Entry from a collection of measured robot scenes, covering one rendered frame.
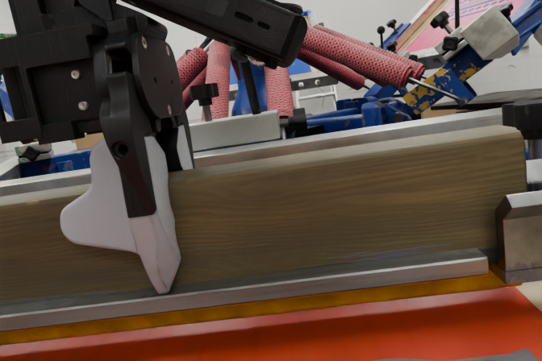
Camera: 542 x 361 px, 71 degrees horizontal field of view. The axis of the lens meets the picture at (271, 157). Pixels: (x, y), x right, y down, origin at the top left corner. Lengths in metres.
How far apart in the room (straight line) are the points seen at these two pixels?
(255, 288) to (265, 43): 0.13
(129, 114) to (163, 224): 0.06
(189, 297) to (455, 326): 0.15
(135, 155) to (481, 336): 0.20
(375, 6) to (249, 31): 4.33
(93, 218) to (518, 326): 0.24
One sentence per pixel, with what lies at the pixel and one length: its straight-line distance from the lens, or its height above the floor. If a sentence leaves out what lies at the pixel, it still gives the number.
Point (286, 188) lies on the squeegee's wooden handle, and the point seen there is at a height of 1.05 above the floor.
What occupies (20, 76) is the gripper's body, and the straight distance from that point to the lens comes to 0.25.
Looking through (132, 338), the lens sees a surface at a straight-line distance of 0.29.
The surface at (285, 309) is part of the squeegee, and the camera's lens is 0.26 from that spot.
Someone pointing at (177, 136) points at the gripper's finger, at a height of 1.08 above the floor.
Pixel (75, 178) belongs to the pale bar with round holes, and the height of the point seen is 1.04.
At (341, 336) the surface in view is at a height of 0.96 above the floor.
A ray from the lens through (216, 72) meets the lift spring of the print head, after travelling 0.80.
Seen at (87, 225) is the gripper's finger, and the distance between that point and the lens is 0.23.
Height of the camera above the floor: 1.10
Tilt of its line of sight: 9 degrees down
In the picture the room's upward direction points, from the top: 9 degrees counter-clockwise
